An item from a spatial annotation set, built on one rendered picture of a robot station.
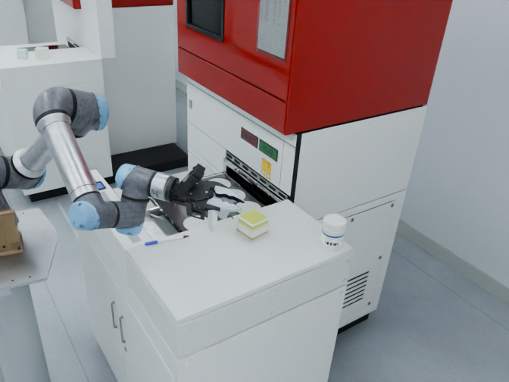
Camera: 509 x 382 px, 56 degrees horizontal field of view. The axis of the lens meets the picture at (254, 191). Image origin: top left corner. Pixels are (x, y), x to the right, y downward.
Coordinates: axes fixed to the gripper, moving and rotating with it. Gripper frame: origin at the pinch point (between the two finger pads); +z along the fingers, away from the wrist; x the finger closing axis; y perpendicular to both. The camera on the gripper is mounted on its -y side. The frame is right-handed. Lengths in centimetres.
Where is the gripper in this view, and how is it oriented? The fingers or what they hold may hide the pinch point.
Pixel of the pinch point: (238, 202)
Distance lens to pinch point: 129.8
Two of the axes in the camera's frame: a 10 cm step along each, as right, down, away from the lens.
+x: -3.1, 7.0, -6.4
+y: -0.4, 6.6, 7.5
